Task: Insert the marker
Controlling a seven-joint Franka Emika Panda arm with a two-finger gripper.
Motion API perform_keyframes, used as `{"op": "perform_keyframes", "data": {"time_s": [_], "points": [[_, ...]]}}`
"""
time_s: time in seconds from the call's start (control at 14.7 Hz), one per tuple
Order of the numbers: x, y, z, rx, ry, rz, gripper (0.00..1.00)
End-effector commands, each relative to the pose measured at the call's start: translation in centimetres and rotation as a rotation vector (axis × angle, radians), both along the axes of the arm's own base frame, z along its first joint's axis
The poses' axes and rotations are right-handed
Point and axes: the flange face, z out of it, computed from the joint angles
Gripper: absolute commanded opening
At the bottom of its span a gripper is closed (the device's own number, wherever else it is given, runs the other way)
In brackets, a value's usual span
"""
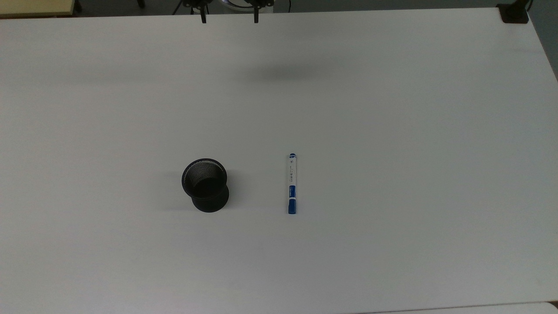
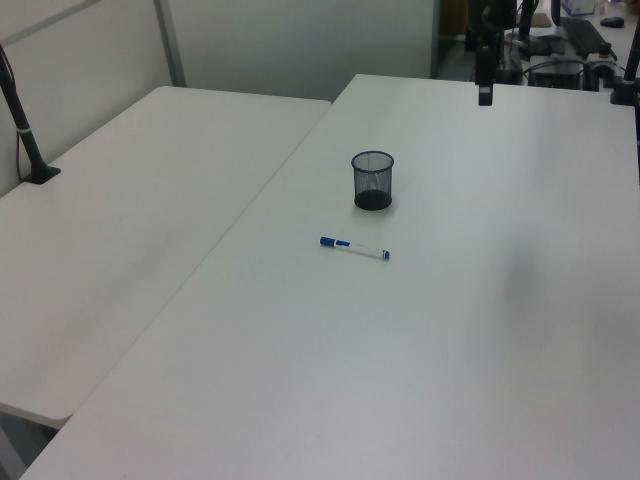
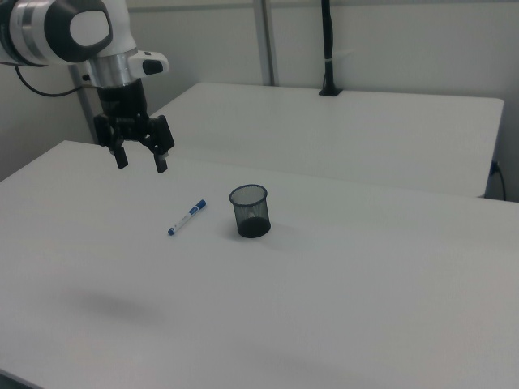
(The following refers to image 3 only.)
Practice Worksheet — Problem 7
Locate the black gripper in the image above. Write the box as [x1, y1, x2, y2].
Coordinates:
[93, 78, 176, 175]

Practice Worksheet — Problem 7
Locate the blue and white marker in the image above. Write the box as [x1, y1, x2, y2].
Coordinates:
[167, 199, 208, 237]

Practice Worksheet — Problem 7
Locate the black mesh pen cup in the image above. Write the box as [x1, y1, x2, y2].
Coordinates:
[229, 184, 272, 239]

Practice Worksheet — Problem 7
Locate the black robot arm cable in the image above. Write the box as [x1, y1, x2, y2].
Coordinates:
[15, 64, 89, 98]

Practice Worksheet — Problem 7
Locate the grey metal partition post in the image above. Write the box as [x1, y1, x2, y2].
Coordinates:
[254, 0, 281, 87]

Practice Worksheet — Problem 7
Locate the black camera pole with base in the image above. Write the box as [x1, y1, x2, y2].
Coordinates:
[318, 0, 344, 97]

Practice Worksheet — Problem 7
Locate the black cable with blue plug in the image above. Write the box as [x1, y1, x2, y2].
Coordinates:
[490, 160, 508, 201]

